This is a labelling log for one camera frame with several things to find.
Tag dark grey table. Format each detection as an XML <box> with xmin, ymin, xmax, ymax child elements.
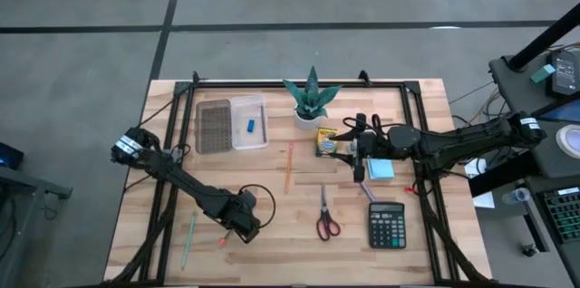
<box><xmin>0</xmin><ymin>163</ymin><xmax>73</xmax><ymax>288</ymax></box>

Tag tablet with blue screen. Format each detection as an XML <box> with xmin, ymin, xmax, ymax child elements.
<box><xmin>538</xmin><ymin>99</ymin><xmax>580</xmax><ymax>124</ymax></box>

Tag black aluminium table frame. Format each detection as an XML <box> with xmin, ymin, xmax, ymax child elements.
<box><xmin>103</xmin><ymin>78</ymin><xmax>493</xmax><ymax>288</ymax></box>

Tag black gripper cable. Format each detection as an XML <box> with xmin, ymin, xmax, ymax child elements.
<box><xmin>342</xmin><ymin>113</ymin><xmax>386</xmax><ymax>135</ymax></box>
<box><xmin>238</xmin><ymin>183</ymin><xmax>277</xmax><ymax>229</ymax></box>

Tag white round device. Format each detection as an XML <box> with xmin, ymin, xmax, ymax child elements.
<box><xmin>556</xmin><ymin>123</ymin><xmax>580</xmax><ymax>160</ymax></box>

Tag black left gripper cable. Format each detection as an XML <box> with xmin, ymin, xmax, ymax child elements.
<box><xmin>238</xmin><ymin>183</ymin><xmax>277</xmax><ymax>229</ymax></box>

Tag tangled floor cables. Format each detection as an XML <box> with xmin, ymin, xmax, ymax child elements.
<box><xmin>448</xmin><ymin>80</ymin><xmax>529</xmax><ymax>158</ymax></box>

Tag thin black cable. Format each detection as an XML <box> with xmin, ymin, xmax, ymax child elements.
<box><xmin>135</xmin><ymin>97</ymin><xmax>177</xmax><ymax>130</ymax></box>

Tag dark keyboard shelf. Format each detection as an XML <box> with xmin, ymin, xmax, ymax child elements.
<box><xmin>523</xmin><ymin>174</ymin><xmax>580</xmax><ymax>288</ymax></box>

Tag purple pen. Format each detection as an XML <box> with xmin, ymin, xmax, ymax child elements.
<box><xmin>359</xmin><ymin>181</ymin><xmax>377</xmax><ymax>203</ymax></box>

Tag yellow green crayon box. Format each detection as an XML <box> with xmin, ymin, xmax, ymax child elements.
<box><xmin>315</xmin><ymin>127</ymin><xmax>340</xmax><ymax>158</ymax></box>

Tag clear water bottle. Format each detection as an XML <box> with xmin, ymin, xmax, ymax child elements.
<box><xmin>500</xmin><ymin>187</ymin><xmax>531</xmax><ymax>206</ymax></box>

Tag white paper sheet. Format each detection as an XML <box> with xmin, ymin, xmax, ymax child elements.
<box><xmin>472</xmin><ymin>191</ymin><xmax>497</xmax><ymax>210</ymax></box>

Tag black power adapter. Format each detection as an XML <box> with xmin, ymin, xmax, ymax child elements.
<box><xmin>546</xmin><ymin>50</ymin><xmax>580</xmax><ymax>99</ymax></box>

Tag black keyboard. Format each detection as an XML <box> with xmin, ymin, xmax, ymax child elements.
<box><xmin>541</xmin><ymin>187</ymin><xmax>580</xmax><ymax>245</ymax></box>

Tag teal cloth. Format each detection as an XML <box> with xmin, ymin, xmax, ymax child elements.
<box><xmin>365</xmin><ymin>158</ymin><xmax>396</xmax><ymax>182</ymax></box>

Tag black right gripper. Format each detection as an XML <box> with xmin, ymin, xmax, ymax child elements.
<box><xmin>333</xmin><ymin>113</ymin><xmax>389</xmax><ymax>183</ymax></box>

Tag white power block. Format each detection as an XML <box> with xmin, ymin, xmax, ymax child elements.
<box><xmin>463</xmin><ymin>156</ymin><xmax>488</xmax><ymax>178</ymax></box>

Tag light green pencil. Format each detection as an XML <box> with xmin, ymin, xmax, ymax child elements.
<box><xmin>180</xmin><ymin>209</ymin><xmax>198</xmax><ymax>271</ymax></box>

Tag green succulent plant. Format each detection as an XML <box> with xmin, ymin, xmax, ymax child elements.
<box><xmin>282</xmin><ymin>65</ymin><xmax>343</xmax><ymax>120</ymax></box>

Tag black device with blue light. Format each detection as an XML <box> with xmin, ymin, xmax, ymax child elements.
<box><xmin>0</xmin><ymin>141</ymin><xmax>26</xmax><ymax>171</ymax></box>

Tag clear plastic storage box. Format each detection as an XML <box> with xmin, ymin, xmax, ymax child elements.
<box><xmin>229</xmin><ymin>94</ymin><xmax>270</xmax><ymax>151</ymax></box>

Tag black desk calculator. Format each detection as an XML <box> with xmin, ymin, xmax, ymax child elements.
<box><xmin>367</xmin><ymin>201</ymin><xmax>408</xmax><ymax>250</ymax></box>

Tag red and black scissors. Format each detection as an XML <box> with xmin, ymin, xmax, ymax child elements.
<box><xmin>315</xmin><ymin>183</ymin><xmax>342</xmax><ymax>242</ymax></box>

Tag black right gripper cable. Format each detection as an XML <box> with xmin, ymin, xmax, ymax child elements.
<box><xmin>342</xmin><ymin>113</ymin><xmax>386</xmax><ymax>135</ymax></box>

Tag white round plant pot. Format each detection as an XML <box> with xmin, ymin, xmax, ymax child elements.
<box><xmin>294</xmin><ymin>109</ymin><xmax>328</xmax><ymax>130</ymax></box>

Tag black pole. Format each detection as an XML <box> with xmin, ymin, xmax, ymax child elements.
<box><xmin>506</xmin><ymin>3</ymin><xmax>580</xmax><ymax>72</ymax></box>

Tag dark grey side desk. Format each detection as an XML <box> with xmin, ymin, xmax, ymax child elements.
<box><xmin>488</xmin><ymin>50</ymin><xmax>580</xmax><ymax>180</ymax></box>

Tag small teal box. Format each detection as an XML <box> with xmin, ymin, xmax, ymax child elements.
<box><xmin>529</xmin><ymin>63</ymin><xmax>557</xmax><ymax>84</ymax></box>

